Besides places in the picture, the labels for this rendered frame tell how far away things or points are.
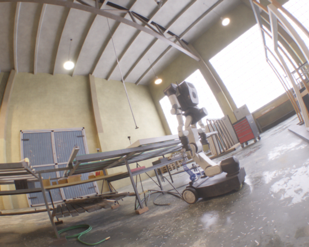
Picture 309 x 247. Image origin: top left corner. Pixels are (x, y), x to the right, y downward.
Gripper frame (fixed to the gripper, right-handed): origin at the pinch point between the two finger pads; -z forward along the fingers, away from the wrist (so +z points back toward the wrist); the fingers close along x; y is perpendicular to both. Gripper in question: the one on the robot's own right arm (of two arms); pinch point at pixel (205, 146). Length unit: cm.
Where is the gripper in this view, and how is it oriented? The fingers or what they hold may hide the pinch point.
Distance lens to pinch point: 190.4
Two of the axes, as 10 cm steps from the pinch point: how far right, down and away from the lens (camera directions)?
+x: -6.5, 2.5, 7.2
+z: -2.0, -9.7, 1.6
